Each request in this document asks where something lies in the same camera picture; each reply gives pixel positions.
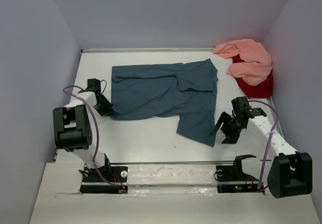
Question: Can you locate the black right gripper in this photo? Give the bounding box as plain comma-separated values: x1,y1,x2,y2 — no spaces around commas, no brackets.
210,111,245,144

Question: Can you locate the teal blue t shirt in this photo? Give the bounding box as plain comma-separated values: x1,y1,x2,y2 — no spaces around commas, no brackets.
111,59,218,146

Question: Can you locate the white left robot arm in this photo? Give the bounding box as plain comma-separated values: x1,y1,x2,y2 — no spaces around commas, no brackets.
53,79,115,181

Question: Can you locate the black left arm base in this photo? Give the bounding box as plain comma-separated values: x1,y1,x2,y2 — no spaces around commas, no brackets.
79,165,128,194

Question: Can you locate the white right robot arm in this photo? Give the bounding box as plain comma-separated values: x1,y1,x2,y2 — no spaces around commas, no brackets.
211,97,312,198

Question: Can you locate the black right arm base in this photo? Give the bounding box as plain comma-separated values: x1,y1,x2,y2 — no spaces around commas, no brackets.
213,155,264,194

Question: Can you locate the red t shirt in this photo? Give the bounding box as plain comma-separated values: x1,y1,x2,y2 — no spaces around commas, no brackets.
230,53,274,99

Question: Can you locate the pink t shirt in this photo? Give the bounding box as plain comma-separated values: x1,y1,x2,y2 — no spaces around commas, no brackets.
211,39,272,86

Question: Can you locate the metal right side rail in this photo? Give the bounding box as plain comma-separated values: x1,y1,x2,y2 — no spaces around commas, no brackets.
267,97,285,138

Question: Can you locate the metal front table rail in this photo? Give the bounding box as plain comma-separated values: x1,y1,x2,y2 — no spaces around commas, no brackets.
111,160,234,165

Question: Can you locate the metal table rail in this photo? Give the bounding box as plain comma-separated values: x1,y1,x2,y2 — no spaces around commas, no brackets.
80,48,212,53
111,160,234,165

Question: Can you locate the metal back table rail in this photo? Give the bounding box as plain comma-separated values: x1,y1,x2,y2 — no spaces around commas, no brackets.
80,48,212,53

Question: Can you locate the metal left side rail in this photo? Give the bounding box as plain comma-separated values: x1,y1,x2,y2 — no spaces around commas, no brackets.
52,148,58,163

